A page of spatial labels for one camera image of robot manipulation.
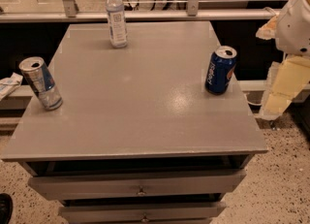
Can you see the blue Pepsi can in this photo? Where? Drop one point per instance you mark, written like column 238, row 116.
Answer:
column 220, row 69

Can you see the grey drawer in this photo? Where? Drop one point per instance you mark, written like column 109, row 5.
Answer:
column 137, row 185
column 146, row 213

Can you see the clear blue-label plastic bottle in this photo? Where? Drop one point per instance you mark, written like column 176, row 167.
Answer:
column 117, row 23

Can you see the grey drawer cabinet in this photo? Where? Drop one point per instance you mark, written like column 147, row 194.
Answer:
column 134, row 110

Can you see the metal railing frame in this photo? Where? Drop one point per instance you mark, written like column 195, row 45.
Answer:
column 19, row 11

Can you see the black shoe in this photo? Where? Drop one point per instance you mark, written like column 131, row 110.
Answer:
column 6, row 208

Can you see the silver blue energy drink can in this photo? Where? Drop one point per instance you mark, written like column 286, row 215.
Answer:
column 38, row 76

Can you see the upper grey drawer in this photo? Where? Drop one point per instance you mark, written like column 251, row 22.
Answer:
column 137, row 185

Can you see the white crumpled packet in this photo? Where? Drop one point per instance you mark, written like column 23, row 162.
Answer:
column 9, row 85

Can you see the lower grey drawer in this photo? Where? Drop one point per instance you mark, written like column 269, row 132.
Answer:
column 146, row 213

